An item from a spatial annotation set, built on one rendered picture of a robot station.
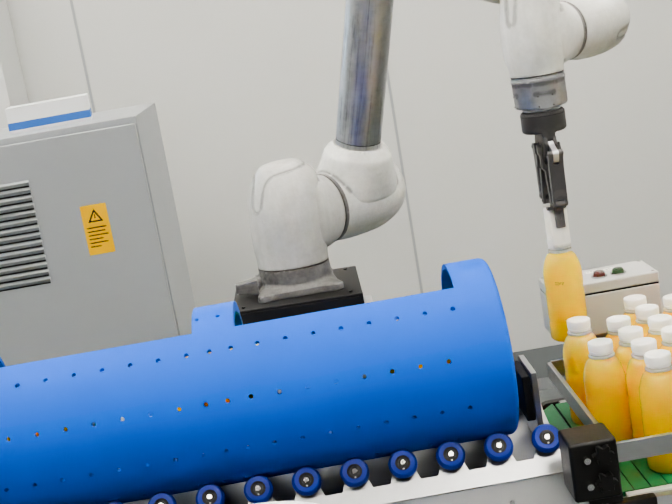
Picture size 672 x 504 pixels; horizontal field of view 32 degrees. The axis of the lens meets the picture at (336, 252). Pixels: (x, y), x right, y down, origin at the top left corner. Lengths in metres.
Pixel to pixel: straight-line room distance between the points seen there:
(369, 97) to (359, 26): 0.15
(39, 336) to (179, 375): 1.82
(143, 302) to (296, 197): 1.14
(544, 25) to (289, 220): 0.75
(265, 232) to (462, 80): 2.34
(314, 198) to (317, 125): 2.20
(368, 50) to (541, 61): 0.60
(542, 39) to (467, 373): 0.57
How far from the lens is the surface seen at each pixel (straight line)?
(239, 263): 4.73
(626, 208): 4.88
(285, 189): 2.43
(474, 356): 1.76
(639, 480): 1.85
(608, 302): 2.19
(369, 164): 2.53
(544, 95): 1.98
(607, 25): 2.08
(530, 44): 1.96
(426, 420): 1.79
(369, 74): 2.49
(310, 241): 2.45
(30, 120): 3.60
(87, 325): 3.52
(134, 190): 3.42
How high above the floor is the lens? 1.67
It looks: 12 degrees down
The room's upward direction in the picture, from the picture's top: 10 degrees counter-clockwise
